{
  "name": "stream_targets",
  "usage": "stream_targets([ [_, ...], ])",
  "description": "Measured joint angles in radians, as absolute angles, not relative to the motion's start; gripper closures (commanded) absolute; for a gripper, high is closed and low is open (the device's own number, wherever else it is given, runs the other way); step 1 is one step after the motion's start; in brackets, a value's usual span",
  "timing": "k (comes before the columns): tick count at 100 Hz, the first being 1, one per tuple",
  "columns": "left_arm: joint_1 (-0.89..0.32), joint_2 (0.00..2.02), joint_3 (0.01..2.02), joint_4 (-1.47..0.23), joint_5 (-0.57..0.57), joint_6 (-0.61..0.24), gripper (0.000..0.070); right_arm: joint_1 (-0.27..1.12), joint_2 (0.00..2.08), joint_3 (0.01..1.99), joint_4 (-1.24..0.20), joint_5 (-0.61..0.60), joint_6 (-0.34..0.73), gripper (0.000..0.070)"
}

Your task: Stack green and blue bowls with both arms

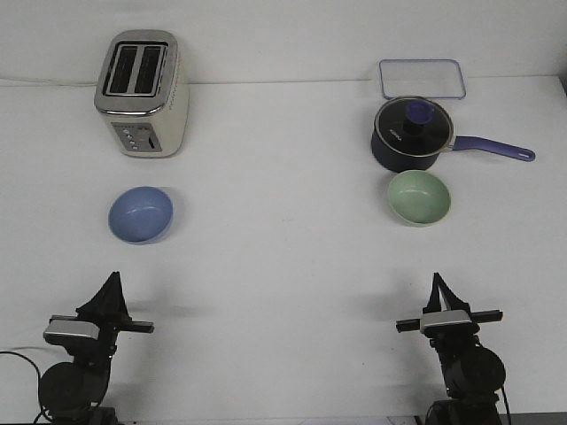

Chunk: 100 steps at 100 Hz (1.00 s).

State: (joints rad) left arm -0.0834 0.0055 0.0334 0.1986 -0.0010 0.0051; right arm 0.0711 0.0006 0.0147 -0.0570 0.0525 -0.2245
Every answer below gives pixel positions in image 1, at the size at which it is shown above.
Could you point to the clear container lid blue rim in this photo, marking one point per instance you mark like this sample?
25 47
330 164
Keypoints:
434 78

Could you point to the glass pot lid purple knob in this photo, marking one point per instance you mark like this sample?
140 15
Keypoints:
414 126

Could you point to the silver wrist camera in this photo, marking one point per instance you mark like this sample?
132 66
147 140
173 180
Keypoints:
432 321
63 329

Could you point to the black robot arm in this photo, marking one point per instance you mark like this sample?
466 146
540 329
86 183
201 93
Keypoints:
72 392
472 373

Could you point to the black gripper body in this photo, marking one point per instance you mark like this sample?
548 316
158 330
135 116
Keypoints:
465 335
109 330

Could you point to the cream silver two-slot toaster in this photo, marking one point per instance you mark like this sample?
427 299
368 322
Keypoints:
141 95

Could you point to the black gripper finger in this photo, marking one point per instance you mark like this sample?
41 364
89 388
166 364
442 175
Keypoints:
106 302
122 309
434 305
452 302

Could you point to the blue bowl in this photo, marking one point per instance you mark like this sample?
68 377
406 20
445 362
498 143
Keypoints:
141 215

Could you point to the green bowl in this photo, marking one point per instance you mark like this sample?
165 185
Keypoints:
418 198

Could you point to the dark blue saucepan purple handle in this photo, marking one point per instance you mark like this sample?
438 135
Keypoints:
398 162

